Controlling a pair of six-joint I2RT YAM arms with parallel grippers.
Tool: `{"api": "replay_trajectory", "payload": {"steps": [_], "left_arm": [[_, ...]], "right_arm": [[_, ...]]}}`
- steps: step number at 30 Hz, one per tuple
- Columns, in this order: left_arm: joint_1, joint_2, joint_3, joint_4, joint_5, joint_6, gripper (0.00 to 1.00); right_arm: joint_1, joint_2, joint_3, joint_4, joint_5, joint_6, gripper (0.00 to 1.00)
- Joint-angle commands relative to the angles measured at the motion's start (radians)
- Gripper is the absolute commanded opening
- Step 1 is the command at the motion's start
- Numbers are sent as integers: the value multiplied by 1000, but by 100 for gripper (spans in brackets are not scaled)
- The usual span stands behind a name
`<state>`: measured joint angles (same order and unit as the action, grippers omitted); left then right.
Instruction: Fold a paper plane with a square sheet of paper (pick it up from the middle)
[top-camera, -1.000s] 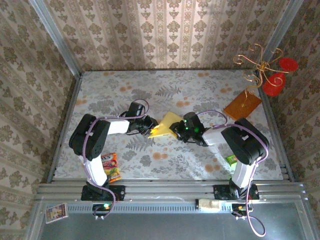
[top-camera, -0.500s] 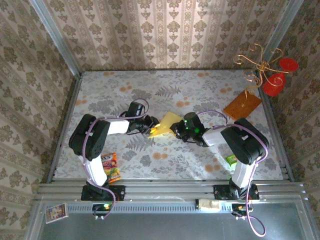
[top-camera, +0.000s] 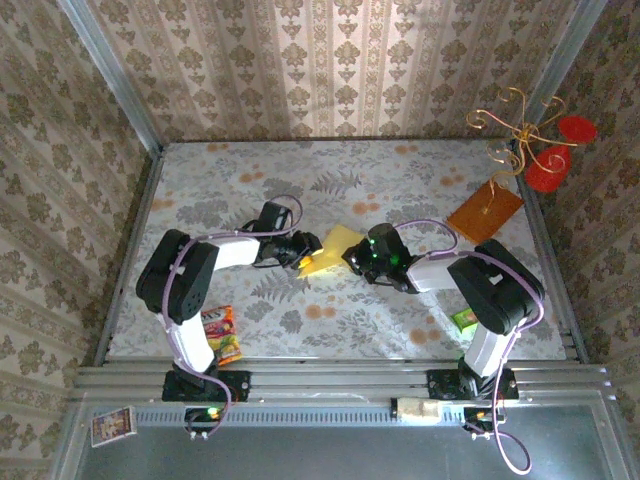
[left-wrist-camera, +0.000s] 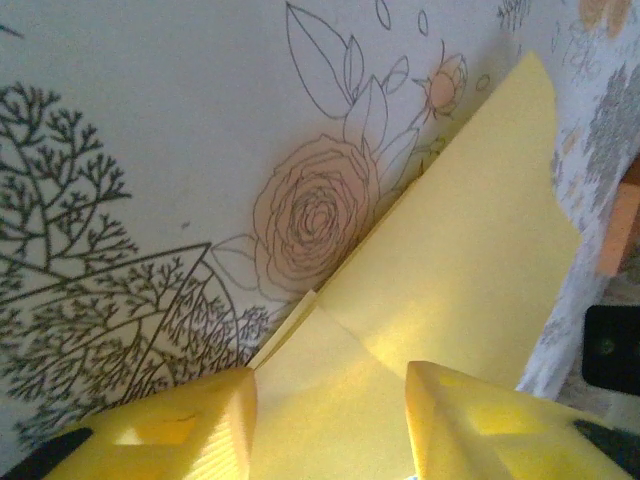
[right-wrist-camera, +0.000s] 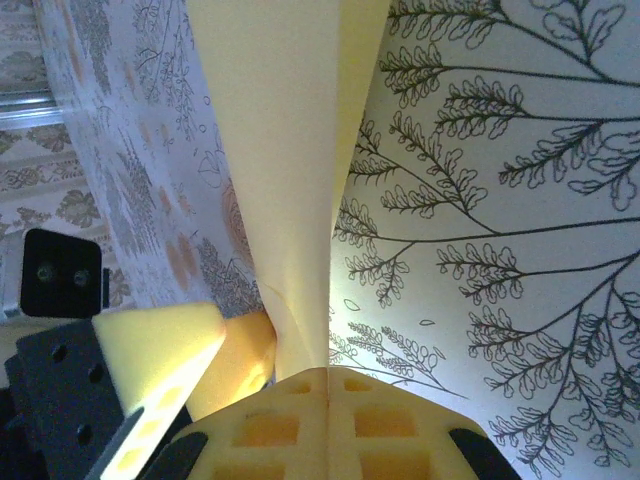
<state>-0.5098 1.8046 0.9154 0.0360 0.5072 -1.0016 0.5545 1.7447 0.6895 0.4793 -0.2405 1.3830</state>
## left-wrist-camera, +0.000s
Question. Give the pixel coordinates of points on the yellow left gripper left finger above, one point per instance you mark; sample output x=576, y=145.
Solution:
x=150, y=435

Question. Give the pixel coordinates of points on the orange wooden base board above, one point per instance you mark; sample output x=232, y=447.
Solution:
x=625, y=225

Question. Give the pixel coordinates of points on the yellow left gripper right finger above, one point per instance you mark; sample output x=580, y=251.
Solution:
x=500, y=435

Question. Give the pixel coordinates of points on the floral table cover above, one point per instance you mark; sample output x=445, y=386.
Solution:
x=150, y=150

